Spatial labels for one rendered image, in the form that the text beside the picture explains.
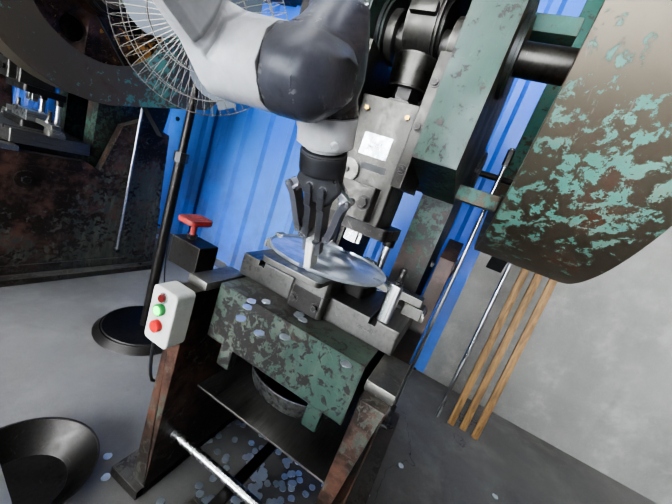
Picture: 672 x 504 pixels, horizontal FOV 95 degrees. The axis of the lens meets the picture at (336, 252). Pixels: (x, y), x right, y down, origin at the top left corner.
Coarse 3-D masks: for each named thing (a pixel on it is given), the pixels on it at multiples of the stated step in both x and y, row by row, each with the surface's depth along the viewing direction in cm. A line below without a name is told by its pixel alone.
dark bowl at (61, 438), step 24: (0, 432) 81; (24, 432) 84; (48, 432) 87; (72, 432) 88; (0, 456) 80; (24, 456) 83; (48, 456) 85; (72, 456) 86; (96, 456) 83; (24, 480) 78; (48, 480) 80; (72, 480) 80
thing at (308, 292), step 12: (276, 264) 60; (288, 264) 61; (300, 276) 58; (312, 276) 59; (300, 288) 72; (312, 288) 71; (324, 288) 70; (336, 288) 73; (288, 300) 74; (300, 300) 73; (312, 300) 71; (324, 300) 70; (312, 312) 71; (324, 312) 72
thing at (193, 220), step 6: (180, 216) 75; (186, 216) 75; (192, 216) 77; (198, 216) 79; (186, 222) 74; (192, 222) 74; (198, 222) 74; (204, 222) 76; (210, 222) 78; (192, 228) 77; (192, 234) 77
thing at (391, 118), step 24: (360, 120) 73; (384, 120) 71; (408, 120) 68; (360, 144) 73; (384, 144) 71; (360, 168) 74; (384, 168) 72; (360, 192) 71; (384, 192) 72; (360, 216) 72; (384, 216) 75
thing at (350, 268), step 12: (276, 240) 74; (300, 240) 82; (276, 252) 65; (288, 252) 68; (300, 252) 71; (324, 252) 76; (336, 252) 83; (348, 252) 88; (300, 264) 63; (324, 264) 68; (336, 264) 70; (348, 264) 73; (360, 264) 80; (372, 264) 83; (324, 276) 60; (336, 276) 63; (348, 276) 66; (360, 276) 69; (372, 276) 73; (384, 276) 76
